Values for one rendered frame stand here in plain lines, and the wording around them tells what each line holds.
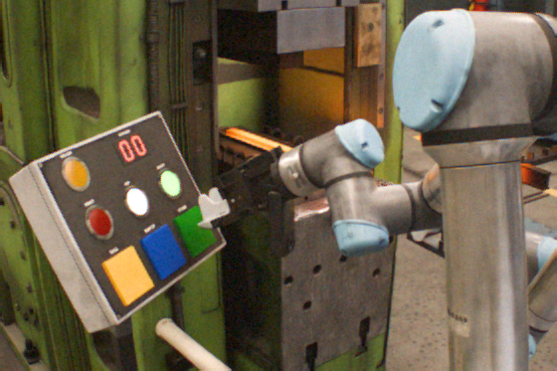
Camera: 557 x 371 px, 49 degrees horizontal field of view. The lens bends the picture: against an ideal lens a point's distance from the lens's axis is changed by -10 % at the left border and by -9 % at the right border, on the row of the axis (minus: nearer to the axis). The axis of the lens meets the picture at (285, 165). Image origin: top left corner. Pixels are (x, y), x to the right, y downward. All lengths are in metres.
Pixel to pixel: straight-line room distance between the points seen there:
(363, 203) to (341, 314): 0.79
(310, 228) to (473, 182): 0.93
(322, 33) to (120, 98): 0.47
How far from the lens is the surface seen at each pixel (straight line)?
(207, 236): 1.21
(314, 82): 1.88
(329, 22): 1.52
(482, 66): 0.61
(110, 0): 1.40
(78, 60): 1.74
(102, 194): 1.08
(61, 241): 1.03
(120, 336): 1.29
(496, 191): 0.63
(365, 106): 1.85
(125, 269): 1.05
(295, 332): 1.63
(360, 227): 0.95
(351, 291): 1.71
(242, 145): 1.75
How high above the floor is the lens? 1.49
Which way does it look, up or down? 18 degrees down
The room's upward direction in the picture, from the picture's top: straight up
